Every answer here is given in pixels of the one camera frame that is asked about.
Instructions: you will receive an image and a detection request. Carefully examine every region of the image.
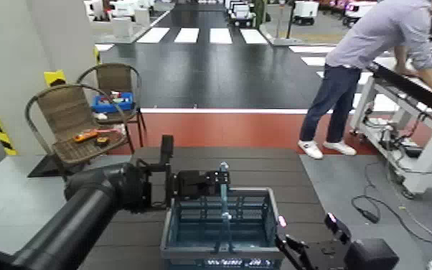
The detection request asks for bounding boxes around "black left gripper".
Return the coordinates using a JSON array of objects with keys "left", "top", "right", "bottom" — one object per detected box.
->
[{"left": 164, "top": 165, "right": 232, "bottom": 208}]

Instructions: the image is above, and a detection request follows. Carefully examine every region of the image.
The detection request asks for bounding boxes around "blue plastic parts box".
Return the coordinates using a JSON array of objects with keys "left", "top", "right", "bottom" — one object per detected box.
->
[{"left": 90, "top": 91, "right": 135, "bottom": 114}]

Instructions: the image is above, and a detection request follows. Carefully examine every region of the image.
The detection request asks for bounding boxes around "white and pink delivery robot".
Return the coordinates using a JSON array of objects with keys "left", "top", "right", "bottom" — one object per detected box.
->
[{"left": 343, "top": 0, "right": 378, "bottom": 28}]

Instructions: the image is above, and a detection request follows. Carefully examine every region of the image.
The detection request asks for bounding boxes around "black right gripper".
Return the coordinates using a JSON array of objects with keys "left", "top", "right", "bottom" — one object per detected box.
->
[{"left": 275, "top": 212, "right": 352, "bottom": 270}]

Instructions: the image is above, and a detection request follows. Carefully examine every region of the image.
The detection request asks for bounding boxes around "brown wicker chair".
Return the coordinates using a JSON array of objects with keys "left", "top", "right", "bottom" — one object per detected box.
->
[
  {"left": 76, "top": 62, "right": 148, "bottom": 154},
  {"left": 24, "top": 83, "right": 129, "bottom": 179}
]

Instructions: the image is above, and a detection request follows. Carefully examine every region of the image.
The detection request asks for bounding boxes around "black floor cable with adapter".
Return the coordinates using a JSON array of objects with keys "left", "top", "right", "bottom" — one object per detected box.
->
[{"left": 350, "top": 161, "right": 432, "bottom": 251}]

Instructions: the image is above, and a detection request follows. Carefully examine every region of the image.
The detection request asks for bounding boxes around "black equipment under table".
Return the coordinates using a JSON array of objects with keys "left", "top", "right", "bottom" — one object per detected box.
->
[{"left": 375, "top": 124, "right": 422, "bottom": 160}]

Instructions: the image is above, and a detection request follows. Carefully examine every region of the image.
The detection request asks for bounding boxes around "grey pole with base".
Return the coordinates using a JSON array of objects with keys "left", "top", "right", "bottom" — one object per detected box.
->
[{"left": 271, "top": 0, "right": 304, "bottom": 47}]

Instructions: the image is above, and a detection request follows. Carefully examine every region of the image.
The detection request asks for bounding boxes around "white-framed table with black top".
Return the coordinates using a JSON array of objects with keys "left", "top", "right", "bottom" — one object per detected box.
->
[{"left": 349, "top": 61, "right": 432, "bottom": 197}]

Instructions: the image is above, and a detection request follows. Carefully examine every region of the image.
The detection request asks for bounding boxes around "white box-shaped block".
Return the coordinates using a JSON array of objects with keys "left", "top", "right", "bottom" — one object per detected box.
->
[
  {"left": 134, "top": 7, "right": 151, "bottom": 28},
  {"left": 110, "top": 16, "right": 135, "bottom": 39}
]

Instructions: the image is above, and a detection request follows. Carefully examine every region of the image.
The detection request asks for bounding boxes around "white floor cable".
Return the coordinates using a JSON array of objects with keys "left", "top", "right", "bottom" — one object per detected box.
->
[{"left": 398, "top": 203, "right": 432, "bottom": 254}]

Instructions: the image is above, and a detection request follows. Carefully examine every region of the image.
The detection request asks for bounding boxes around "man in navy trousers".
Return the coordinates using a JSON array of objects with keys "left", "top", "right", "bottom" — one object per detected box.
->
[{"left": 297, "top": 0, "right": 432, "bottom": 160}]

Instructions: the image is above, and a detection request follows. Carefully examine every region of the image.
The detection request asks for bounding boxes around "white delivery cart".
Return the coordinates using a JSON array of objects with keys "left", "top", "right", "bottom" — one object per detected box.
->
[{"left": 228, "top": 1, "right": 257, "bottom": 28}]

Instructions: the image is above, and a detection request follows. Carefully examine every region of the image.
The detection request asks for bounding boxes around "orange hand tool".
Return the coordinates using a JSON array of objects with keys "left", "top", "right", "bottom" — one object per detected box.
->
[{"left": 72, "top": 128, "right": 122, "bottom": 144}]

